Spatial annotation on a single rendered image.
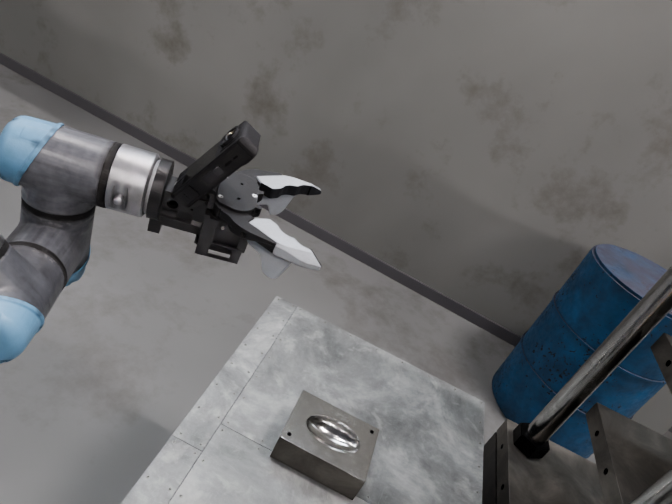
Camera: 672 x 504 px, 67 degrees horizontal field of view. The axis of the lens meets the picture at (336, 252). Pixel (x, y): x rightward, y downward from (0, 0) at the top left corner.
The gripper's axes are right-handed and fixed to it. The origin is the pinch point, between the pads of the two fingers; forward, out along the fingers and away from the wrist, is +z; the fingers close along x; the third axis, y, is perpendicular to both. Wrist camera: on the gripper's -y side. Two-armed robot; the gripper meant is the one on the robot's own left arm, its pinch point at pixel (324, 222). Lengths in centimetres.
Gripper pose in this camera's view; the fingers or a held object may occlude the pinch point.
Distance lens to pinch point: 61.9
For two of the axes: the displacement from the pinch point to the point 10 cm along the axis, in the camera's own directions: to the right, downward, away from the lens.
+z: 9.3, 2.6, 2.6
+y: -3.7, 7.0, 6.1
